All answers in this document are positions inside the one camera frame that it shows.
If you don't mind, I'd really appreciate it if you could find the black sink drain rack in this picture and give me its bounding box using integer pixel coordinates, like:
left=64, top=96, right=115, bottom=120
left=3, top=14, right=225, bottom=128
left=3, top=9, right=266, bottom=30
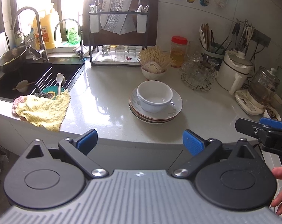
left=31, top=62, right=85, bottom=95

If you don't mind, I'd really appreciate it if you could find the bowl with noodles and garlic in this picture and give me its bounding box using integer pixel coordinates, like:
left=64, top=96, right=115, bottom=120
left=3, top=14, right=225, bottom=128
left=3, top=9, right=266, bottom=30
left=138, top=46, right=174, bottom=80

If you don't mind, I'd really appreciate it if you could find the tall chrome faucet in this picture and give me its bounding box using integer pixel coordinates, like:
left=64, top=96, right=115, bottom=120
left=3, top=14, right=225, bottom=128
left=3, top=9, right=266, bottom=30
left=10, top=6, right=50, bottom=62

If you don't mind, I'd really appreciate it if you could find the black wall socket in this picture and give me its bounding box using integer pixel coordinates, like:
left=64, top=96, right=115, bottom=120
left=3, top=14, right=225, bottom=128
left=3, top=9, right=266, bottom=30
left=251, top=29, right=271, bottom=48

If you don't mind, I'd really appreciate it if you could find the hanging utensils rack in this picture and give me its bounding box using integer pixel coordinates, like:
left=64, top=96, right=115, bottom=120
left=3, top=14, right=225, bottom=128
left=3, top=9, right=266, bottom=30
left=231, top=19, right=255, bottom=54

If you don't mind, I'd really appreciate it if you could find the patterned cup with dregs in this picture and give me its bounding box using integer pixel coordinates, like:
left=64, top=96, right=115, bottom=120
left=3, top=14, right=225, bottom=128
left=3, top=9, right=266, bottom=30
left=263, top=106, right=281, bottom=121

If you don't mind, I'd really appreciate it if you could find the small chrome faucet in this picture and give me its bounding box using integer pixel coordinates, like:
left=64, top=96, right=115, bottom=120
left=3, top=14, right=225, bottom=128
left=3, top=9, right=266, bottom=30
left=54, top=18, right=85, bottom=61

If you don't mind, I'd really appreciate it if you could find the wire rack with glass cups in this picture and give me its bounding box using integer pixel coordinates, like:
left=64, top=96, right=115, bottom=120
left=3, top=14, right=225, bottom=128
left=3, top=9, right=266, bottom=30
left=179, top=52, right=220, bottom=91

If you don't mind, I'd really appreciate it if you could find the white dish brush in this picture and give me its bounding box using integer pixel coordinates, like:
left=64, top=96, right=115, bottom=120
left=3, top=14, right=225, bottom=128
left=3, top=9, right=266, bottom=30
left=56, top=73, right=65, bottom=95

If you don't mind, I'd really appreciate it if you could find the black dish rack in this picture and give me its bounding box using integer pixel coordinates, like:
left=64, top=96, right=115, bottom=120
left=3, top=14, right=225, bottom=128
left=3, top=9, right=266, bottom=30
left=83, top=0, right=159, bottom=67

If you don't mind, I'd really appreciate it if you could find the steel bowl in sink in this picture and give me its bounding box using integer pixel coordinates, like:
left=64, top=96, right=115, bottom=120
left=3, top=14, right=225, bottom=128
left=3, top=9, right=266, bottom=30
left=0, top=46, right=28, bottom=73

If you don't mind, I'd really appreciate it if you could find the green chopstick holder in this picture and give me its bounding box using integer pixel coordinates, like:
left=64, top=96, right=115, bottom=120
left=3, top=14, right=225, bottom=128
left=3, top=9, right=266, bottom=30
left=199, top=23, right=227, bottom=62

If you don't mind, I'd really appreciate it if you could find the glass health kettle on base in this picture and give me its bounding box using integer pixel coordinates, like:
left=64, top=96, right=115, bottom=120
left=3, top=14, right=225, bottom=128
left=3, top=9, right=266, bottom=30
left=235, top=66, right=280, bottom=116

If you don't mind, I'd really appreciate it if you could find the red lid plastic jar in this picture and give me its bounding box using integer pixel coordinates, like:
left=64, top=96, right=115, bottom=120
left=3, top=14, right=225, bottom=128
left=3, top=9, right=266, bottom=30
left=170, top=35, right=188, bottom=68

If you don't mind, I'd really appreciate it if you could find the yellow dish cloth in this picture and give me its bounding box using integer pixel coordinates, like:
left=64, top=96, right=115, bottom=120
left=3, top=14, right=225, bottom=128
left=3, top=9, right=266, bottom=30
left=12, top=90, right=71, bottom=132

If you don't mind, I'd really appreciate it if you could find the leaf pattern plate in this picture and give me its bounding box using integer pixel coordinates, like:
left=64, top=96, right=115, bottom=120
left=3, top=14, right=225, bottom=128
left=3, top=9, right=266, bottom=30
left=129, top=88, right=183, bottom=121
left=129, top=102, right=181, bottom=121

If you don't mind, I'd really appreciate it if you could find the rabbit floral pattern plate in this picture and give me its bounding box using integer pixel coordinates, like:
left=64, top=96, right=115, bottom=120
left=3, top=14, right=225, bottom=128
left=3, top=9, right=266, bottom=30
left=130, top=109, right=174, bottom=124

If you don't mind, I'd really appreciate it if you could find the white electric cooking pot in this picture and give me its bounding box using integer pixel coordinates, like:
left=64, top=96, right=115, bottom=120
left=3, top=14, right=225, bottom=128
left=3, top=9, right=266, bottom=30
left=216, top=51, right=253, bottom=95

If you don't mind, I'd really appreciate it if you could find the orange detergent bottle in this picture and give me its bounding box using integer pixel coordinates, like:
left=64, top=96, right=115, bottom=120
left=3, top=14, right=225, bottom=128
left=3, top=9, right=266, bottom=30
left=33, top=10, right=55, bottom=49

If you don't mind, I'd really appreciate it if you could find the brown cutting board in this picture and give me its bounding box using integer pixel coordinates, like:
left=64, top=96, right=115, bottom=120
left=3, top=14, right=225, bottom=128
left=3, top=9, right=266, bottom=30
left=83, top=0, right=159, bottom=48

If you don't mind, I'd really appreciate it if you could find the white ceramic bowl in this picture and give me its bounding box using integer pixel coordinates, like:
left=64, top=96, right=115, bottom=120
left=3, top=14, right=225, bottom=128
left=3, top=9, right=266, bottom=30
left=137, top=80, right=173, bottom=113

